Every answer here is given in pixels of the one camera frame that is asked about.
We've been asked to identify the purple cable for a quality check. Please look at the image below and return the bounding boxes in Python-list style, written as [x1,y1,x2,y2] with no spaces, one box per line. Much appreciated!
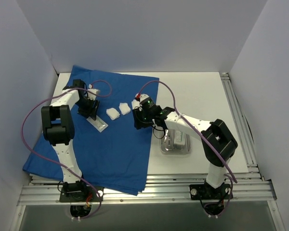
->
[22,80,113,219]
[136,80,238,216]

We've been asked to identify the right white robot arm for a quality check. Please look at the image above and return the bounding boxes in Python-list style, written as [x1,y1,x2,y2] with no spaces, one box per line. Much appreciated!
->
[132,106,238,199]

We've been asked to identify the blue surgical drape cloth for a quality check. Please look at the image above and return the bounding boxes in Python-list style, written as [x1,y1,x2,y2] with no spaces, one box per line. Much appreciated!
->
[23,64,159,197]

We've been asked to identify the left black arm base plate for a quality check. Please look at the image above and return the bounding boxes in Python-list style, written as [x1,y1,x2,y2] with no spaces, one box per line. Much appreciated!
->
[59,186,103,203]

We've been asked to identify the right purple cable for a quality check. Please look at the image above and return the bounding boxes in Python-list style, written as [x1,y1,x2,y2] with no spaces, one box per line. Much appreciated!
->
[136,80,238,216]

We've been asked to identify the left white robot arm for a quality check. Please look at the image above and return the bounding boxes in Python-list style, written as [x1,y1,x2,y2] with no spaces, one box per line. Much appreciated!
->
[41,79,100,202]

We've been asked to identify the white gauze stack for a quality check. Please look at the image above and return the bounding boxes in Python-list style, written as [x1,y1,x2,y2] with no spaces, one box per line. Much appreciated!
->
[106,108,120,120]
[119,103,131,115]
[131,99,141,110]

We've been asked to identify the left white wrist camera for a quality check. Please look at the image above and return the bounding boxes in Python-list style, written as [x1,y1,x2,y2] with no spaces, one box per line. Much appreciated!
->
[87,84,100,100]

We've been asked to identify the steel instrument tray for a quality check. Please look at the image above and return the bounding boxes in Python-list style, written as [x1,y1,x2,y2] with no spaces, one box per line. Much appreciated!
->
[160,129,191,155]

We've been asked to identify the aluminium side rail frame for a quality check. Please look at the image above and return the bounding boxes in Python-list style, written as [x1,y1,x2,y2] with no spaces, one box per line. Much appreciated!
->
[220,73,264,181]

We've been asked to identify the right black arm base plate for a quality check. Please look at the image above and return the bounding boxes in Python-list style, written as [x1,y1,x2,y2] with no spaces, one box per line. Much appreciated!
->
[189,183,233,201]

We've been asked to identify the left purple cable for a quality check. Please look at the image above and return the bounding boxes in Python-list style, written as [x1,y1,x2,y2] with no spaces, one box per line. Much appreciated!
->
[22,80,113,219]

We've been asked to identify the suture packet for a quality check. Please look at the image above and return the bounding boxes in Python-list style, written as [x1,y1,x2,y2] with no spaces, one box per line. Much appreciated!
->
[173,130,186,150]
[87,116,108,133]

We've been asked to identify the aluminium front rail frame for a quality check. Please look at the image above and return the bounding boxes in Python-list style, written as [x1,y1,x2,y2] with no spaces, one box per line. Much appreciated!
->
[17,170,277,205]

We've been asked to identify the steel tweezers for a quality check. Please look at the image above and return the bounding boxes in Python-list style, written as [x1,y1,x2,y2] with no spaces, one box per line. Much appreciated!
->
[161,130,172,153]

